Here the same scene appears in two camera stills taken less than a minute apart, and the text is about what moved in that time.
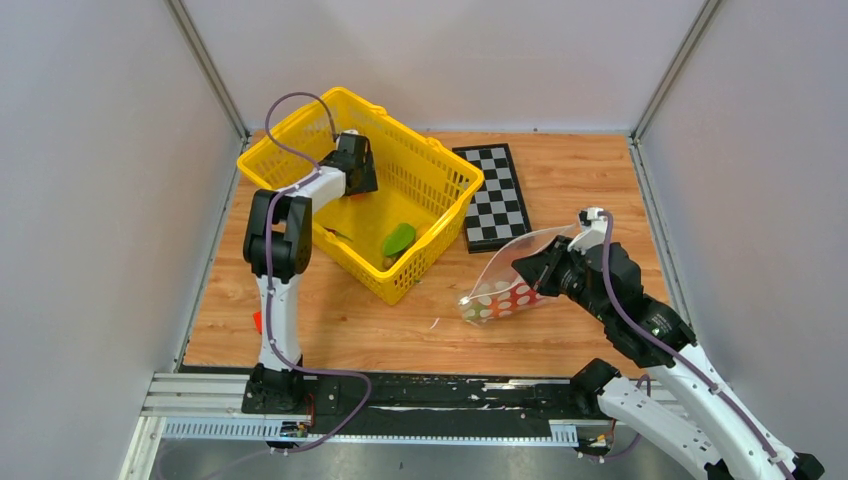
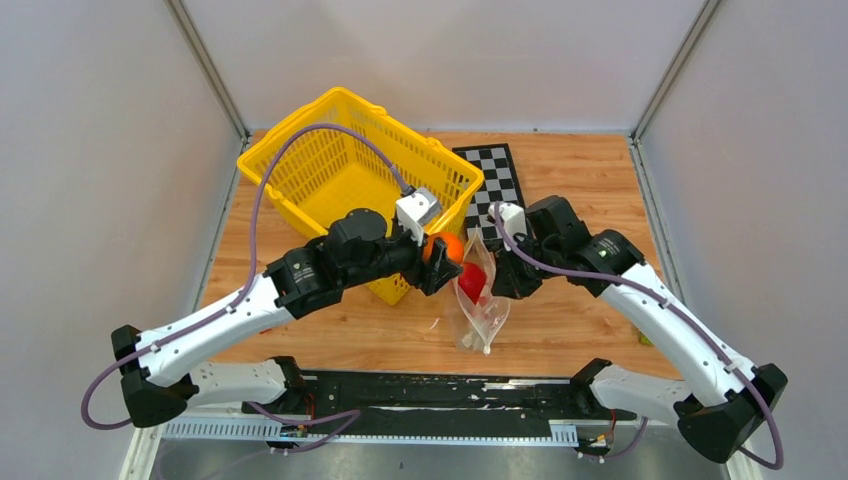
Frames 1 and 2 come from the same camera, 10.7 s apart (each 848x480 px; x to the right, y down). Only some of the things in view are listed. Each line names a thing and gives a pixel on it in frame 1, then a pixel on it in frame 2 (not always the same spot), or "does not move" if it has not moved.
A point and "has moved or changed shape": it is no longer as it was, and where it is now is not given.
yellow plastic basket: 387,240 does not move
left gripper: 369,181 → 441,271
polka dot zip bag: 500,287 has moved or changed shape
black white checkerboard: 498,212 does not move
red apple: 525,296 → 472,280
